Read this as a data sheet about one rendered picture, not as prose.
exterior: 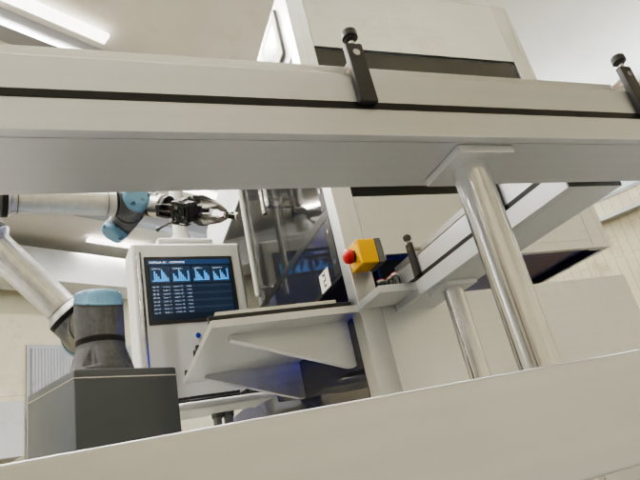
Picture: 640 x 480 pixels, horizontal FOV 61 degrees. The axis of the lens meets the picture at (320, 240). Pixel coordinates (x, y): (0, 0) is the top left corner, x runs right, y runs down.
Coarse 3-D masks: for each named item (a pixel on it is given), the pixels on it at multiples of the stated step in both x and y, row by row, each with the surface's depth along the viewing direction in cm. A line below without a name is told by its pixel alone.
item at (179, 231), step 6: (174, 192) 264; (180, 192) 265; (174, 198) 263; (156, 228) 263; (162, 228) 263; (174, 228) 257; (180, 228) 257; (186, 228) 259; (174, 234) 254; (180, 234) 254; (186, 234) 255
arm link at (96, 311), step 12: (84, 300) 132; (96, 300) 132; (108, 300) 134; (120, 300) 137; (84, 312) 131; (96, 312) 131; (108, 312) 132; (120, 312) 136; (72, 324) 135; (84, 324) 130; (96, 324) 130; (108, 324) 131; (120, 324) 134; (72, 336) 138; (84, 336) 129
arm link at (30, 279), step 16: (0, 224) 142; (0, 240) 141; (0, 256) 140; (16, 256) 141; (0, 272) 141; (16, 272) 140; (32, 272) 142; (48, 272) 146; (16, 288) 141; (32, 288) 141; (48, 288) 142; (64, 288) 146; (32, 304) 142; (48, 304) 141; (64, 304) 142; (64, 320) 140; (64, 336) 141
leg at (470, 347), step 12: (444, 288) 132; (456, 288) 133; (456, 300) 132; (456, 312) 131; (468, 312) 131; (456, 324) 130; (468, 324) 129; (468, 336) 128; (468, 348) 127; (480, 348) 128; (468, 360) 127; (480, 360) 126; (468, 372) 127; (480, 372) 125
